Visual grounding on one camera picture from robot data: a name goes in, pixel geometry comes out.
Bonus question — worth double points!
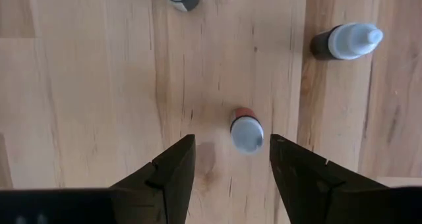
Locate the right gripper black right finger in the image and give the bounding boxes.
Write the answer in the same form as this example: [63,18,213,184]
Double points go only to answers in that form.
[269,133,422,224]

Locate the small red food coloring bottle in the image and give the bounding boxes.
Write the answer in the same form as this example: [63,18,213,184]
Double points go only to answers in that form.
[229,107,265,156]

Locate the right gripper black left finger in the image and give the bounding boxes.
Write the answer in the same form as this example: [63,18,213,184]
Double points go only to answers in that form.
[0,134,196,224]

